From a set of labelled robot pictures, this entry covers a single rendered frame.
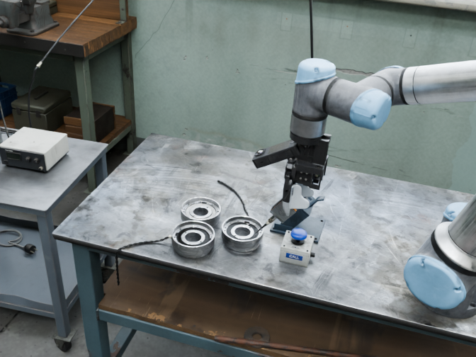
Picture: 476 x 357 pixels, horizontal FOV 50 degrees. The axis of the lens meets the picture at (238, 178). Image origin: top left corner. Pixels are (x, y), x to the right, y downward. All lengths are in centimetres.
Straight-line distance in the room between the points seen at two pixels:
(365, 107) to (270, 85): 188
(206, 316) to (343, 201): 51
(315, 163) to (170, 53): 195
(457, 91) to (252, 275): 59
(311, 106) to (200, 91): 196
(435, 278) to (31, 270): 158
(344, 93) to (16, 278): 154
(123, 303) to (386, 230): 75
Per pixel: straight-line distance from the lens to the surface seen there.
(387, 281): 127
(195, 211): 136
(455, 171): 296
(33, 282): 212
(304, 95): 103
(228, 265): 122
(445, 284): 101
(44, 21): 277
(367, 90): 99
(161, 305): 148
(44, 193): 174
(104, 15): 294
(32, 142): 188
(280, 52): 276
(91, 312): 153
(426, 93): 106
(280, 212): 120
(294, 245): 123
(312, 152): 111
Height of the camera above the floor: 161
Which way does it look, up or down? 32 degrees down
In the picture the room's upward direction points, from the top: 4 degrees clockwise
